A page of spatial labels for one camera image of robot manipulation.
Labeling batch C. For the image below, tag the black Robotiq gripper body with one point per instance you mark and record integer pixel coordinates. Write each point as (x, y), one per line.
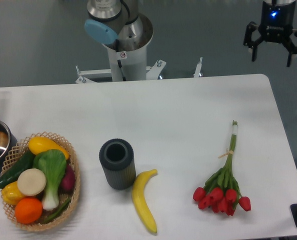
(276, 24)

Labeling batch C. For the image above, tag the red tulip bouquet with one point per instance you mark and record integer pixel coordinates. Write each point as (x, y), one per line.
(221, 192)

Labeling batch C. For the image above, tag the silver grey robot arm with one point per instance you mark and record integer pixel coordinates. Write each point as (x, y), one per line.
(118, 25)

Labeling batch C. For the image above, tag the dark grey ribbed vase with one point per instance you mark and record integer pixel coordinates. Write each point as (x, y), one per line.
(116, 157)

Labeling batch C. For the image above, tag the yellow banana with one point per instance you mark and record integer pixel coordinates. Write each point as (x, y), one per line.
(139, 200)

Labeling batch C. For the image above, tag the green bok choy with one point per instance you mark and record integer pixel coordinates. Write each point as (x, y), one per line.
(53, 164)

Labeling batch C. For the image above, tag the purple red onion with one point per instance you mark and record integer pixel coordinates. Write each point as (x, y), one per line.
(68, 182)

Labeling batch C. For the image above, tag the yellow squash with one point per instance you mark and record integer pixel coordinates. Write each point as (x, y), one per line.
(39, 144)

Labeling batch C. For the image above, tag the green chili pepper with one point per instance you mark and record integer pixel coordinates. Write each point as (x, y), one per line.
(58, 212)

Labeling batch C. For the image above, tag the woven wicker basket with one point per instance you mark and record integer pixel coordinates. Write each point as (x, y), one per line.
(69, 197)

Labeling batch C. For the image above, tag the dark green cucumber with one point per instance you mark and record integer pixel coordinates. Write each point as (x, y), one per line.
(24, 163)

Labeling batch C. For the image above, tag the beige round disc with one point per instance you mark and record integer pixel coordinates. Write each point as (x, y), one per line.
(31, 182)

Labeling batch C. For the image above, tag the orange fruit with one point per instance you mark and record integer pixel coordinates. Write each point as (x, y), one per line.
(28, 210)

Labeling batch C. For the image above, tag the yellow bell pepper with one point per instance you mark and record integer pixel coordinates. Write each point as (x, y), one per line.
(11, 194)

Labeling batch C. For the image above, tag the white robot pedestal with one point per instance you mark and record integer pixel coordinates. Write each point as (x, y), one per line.
(128, 65)

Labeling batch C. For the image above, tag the white metal base frame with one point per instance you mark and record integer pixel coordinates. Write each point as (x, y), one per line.
(152, 73)

